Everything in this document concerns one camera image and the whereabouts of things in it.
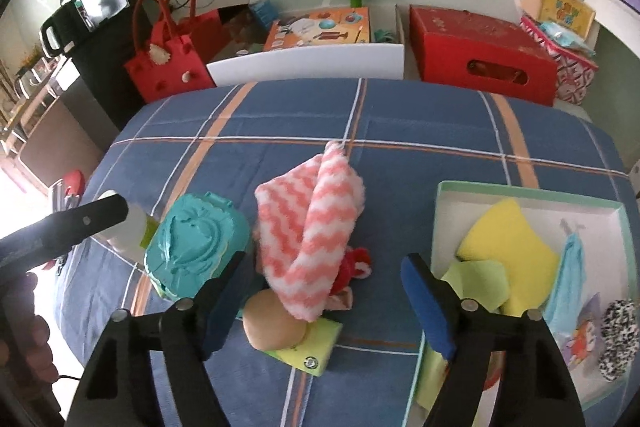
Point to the pink white chevron towel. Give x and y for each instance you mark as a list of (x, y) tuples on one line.
[(310, 227)]

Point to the blue hand sanitizer bottle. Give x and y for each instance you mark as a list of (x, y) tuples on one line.
[(260, 9)]

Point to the green tissue packet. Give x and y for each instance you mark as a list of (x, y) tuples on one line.
[(320, 347)]

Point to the person's left hand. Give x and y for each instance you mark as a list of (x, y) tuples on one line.
[(37, 339)]

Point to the red felt tote bag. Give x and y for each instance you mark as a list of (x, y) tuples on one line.
[(165, 67)]

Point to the leopard print scrunchie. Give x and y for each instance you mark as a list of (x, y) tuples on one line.
[(617, 337)]

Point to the orange toy box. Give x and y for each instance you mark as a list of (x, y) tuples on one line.
[(320, 27)]

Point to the light green cloth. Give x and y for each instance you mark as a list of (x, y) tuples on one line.
[(475, 282)]

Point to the white plastic bottle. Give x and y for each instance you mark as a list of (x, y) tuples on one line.
[(132, 227)]

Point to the black appliance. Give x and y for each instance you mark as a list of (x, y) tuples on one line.
[(55, 34)]

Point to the red cardboard box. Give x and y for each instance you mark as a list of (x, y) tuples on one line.
[(465, 37)]

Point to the red plastic item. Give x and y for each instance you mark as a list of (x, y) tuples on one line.
[(75, 181)]

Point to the red patterned box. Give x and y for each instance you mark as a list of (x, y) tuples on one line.
[(570, 77)]

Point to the blue plaid blanket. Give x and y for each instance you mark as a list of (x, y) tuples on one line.
[(425, 147)]

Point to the white bed board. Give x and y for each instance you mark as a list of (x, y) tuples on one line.
[(310, 62)]

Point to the white shallow box teal rim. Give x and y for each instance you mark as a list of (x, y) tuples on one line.
[(600, 232)]

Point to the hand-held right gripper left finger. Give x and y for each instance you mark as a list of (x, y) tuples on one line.
[(222, 319)]

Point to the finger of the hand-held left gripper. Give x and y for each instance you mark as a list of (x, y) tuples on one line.
[(65, 232)]

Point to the yellow sponge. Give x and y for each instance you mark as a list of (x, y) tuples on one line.
[(505, 237)]

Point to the light blue wipes packet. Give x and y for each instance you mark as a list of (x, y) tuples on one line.
[(565, 34)]

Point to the teal wet wipes pack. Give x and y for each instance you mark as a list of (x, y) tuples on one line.
[(195, 242)]

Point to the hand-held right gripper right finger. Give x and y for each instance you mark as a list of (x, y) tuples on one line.
[(430, 307)]

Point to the brown wooden cabinet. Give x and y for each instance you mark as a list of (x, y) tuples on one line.
[(55, 142)]

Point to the blue face mask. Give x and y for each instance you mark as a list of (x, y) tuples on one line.
[(570, 277)]

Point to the yellow carry case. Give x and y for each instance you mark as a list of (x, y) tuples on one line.
[(560, 9)]

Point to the white shelf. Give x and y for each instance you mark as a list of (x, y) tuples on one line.
[(610, 2)]

